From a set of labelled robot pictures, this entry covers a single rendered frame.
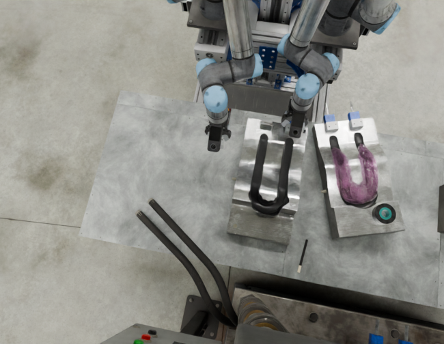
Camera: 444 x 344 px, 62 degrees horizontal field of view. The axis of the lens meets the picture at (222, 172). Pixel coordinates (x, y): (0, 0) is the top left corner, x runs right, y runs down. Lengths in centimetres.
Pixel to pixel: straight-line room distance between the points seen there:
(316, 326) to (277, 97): 141
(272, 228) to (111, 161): 77
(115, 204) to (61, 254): 101
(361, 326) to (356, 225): 41
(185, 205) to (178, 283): 88
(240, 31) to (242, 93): 124
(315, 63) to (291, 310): 96
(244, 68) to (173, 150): 58
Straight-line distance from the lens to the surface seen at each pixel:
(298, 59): 137
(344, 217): 154
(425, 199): 179
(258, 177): 151
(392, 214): 156
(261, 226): 152
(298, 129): 144
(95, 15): 320
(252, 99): 241
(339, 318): 165
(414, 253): 174
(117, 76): 286
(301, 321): 162
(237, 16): 120
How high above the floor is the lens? 237
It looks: 75 degrees down
